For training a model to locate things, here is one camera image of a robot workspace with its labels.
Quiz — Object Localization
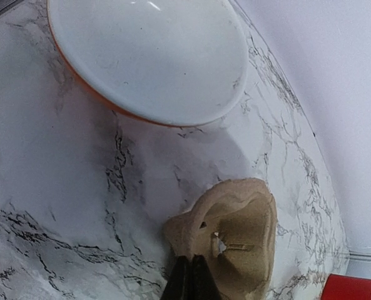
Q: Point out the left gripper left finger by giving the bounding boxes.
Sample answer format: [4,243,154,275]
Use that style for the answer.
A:
[160,256,193,300]

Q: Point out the cardboard cup carrier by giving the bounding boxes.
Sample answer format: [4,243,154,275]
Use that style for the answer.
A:
[163,178,277,299]

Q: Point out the red cylindrical holder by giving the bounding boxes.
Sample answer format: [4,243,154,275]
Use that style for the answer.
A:
[320,274,371,300]

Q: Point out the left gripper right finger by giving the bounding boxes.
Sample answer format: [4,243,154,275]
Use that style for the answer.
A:
[191,255,222,300]

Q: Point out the orange white bowl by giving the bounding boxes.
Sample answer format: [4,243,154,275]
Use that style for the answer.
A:
[47,1,248,127]

